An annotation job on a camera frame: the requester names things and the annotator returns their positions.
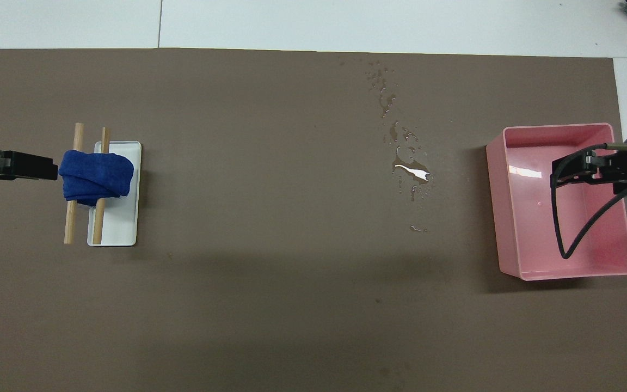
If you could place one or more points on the brown table mat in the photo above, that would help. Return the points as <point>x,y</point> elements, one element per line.
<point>292,299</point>

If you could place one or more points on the blue towel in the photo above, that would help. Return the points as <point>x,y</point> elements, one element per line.
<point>96,174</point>

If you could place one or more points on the long wooden rack dowel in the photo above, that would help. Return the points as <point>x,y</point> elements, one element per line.
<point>70,223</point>

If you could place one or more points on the pink plastic bin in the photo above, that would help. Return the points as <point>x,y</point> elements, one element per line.
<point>531,218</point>

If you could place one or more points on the white towel rack base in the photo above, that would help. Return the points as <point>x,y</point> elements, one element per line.
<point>123,218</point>

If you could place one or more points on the spilled water puddle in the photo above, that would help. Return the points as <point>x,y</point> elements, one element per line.
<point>414,173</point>

